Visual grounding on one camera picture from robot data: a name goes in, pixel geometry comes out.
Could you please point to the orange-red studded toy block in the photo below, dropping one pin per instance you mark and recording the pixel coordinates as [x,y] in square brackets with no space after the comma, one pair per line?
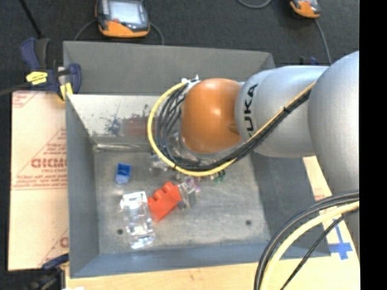
[164,201]

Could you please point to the small clear plastic thing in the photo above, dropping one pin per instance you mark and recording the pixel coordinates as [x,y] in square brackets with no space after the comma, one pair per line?
[158,163]

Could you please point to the small blue block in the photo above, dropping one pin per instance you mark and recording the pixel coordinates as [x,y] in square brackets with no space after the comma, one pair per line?
[123,174]

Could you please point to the brown cardboard board, red print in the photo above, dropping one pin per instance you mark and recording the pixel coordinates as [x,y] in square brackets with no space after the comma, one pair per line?
[36,162]

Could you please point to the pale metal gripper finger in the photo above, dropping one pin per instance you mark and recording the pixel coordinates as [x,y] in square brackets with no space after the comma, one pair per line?
[184,194]
[193,196]

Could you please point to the grey metal bin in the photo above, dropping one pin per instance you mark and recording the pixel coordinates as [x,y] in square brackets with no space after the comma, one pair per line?
[211,219]

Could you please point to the clear plastic box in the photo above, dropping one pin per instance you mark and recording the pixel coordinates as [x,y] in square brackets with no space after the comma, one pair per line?
[137,219]

